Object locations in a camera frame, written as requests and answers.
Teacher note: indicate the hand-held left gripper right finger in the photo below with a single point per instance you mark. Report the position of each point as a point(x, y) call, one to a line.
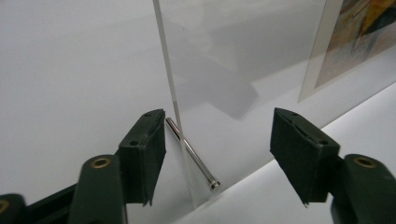
point(308, 155)

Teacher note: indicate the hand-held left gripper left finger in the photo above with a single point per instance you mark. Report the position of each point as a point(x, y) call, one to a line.
point(137, 161)

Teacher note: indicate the clear acrylic photo frame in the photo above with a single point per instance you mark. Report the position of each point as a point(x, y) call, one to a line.
point(236, 40)

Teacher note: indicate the landscape photo print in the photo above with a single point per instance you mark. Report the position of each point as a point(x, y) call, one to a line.
point(351, 46)

